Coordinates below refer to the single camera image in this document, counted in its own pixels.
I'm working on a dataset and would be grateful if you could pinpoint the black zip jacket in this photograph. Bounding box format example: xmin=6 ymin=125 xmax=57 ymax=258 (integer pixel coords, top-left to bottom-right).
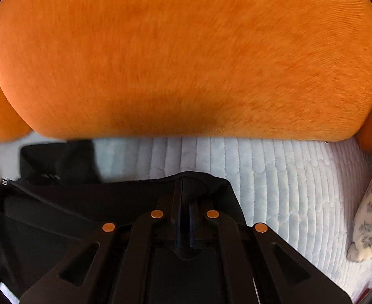
xmin=0 ymin=171 xmax=247 ymax=295

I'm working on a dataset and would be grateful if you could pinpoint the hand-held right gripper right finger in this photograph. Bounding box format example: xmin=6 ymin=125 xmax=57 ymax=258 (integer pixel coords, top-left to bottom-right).
xmin=189 ymin=203 xmax=353 ymax=304

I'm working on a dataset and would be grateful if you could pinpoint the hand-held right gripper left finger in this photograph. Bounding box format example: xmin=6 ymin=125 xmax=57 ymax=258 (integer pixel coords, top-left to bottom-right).
xmin=20 ymin=177 xmax=185 ymax=304

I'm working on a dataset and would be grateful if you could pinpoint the light blue quilted bed mat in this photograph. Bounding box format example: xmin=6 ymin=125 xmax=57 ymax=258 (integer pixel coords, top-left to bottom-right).
xmin=0 ymin=131 xmax=372 ymax=304

